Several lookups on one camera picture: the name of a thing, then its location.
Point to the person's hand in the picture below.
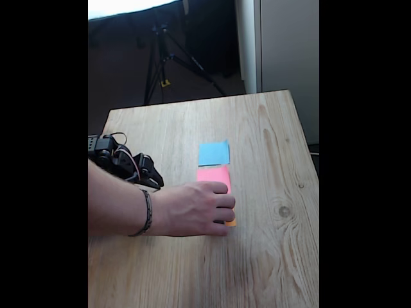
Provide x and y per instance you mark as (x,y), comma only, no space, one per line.
(192,208)

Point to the pink paper sheet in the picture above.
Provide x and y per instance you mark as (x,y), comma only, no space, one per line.
(213,174)

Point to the blue paper sheet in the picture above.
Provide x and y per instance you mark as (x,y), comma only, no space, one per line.
(214,154)

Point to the yellow tripod tag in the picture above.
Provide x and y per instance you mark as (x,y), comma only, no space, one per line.
(165,83)

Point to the orange paper sheet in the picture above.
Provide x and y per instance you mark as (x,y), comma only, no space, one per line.
(231,223)

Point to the black tripod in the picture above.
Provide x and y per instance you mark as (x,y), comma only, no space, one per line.
(196,64)

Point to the bright white panel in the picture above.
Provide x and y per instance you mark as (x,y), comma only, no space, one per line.
(128,6)

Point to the white cabinet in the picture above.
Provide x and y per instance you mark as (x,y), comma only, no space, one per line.
(289,48)

